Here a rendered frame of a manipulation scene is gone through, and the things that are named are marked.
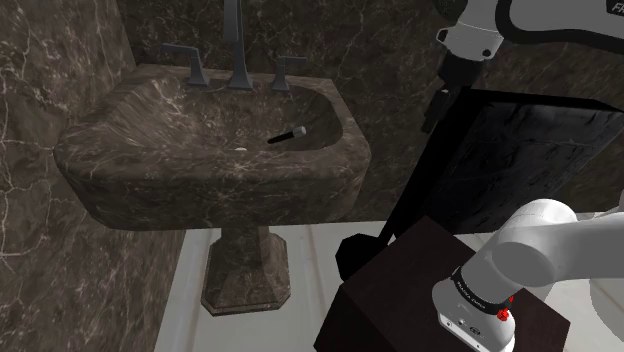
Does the dark robot stand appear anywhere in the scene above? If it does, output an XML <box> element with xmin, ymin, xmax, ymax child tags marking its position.
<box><xmin>313</xmin><ymin>215</ymin><xmax>572</xmax><ymax>352</ymax></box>

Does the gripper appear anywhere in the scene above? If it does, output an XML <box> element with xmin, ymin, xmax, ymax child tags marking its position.
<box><xmin>420</xmin><ymin>50</ymin><xmax>485</xmax><ymax>135</ymax></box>

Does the black pen with grey tip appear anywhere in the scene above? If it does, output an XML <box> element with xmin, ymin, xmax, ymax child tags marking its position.
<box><xmin>266</xmin><ymin>126</ymin><xmax>308</xmax><ymax>145</ymax></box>

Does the brown marble pedestal sink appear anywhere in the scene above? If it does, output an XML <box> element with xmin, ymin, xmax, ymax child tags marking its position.
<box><xmin>52</xmin><ymin>0</ymin><xmax>373</xmax><ymax>317</ymax></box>

